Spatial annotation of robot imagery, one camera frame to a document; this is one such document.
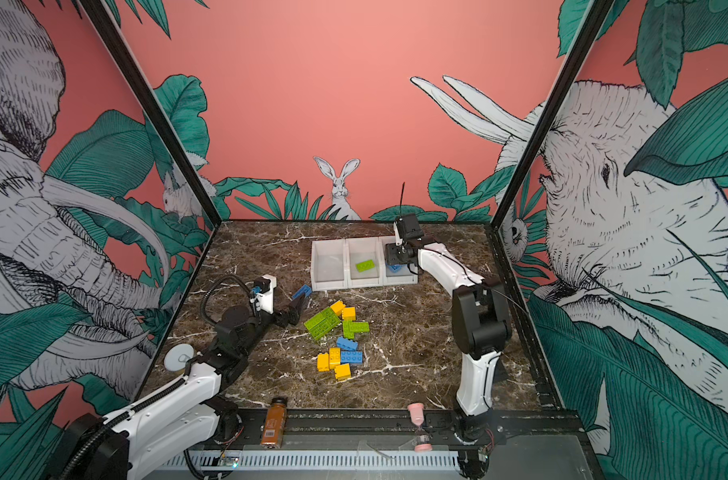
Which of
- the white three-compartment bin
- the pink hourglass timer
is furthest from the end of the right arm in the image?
the pink hourglass timer

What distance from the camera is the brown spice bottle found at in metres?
0.71

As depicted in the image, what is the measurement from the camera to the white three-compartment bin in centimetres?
100
